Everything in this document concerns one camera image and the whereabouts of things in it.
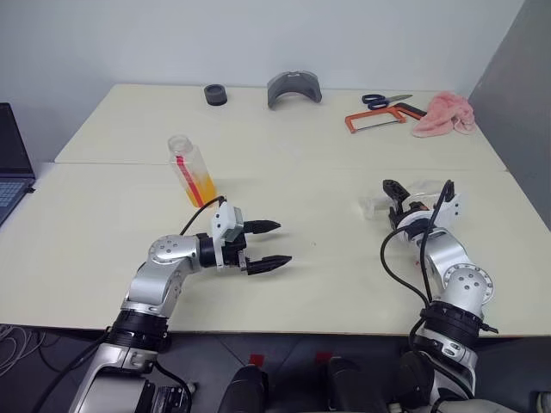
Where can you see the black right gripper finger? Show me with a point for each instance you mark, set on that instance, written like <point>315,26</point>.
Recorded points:
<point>396,191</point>

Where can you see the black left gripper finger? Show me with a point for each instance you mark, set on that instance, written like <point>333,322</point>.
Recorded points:
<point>269,263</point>
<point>262,226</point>

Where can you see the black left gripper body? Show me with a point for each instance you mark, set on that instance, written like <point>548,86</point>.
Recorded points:
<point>234,254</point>

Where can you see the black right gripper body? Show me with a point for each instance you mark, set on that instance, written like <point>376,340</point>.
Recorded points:
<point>394,217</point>

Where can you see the clear plastic bag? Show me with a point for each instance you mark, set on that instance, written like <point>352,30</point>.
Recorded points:
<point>370,207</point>

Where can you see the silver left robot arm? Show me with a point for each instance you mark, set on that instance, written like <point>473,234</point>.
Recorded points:
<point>150,284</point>

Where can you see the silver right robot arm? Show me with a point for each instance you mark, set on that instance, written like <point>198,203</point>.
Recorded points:
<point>465,288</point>

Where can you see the plastic bottle with orange liquid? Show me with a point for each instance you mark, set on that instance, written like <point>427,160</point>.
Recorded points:
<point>193,180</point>

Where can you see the orange hacksaw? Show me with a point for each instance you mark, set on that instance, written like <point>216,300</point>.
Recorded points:
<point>372,115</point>

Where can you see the pink fluffy towel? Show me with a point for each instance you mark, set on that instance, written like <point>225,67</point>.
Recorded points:
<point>443,114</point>

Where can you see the dark rounded shape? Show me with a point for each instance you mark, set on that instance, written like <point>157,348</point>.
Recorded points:
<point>247,391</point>

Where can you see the grey curved visor shell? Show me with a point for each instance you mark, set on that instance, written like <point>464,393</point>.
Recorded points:
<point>275,88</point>

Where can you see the dark laptop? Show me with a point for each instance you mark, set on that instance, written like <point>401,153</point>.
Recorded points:
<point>13,172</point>

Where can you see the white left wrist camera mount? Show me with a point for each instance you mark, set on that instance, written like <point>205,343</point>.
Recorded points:
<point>219,223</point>

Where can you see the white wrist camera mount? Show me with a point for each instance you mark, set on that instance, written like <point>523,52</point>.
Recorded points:
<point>219,223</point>
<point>454,211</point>

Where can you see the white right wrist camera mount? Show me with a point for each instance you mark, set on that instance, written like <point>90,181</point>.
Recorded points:
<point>454,211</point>

